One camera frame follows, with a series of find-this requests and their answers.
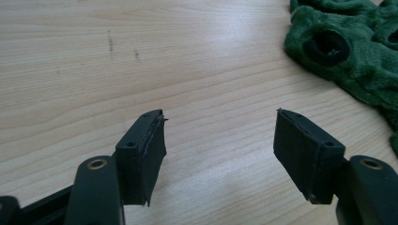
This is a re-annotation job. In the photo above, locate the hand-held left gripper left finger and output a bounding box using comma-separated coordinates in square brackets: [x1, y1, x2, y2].
[115, 109, 169, 208]

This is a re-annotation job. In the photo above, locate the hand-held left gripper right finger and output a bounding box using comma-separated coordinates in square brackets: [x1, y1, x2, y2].
[272, 107, 346, 205]

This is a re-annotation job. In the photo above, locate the green plush garment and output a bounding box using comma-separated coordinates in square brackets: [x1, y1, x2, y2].
[283, 0, 398, 158]

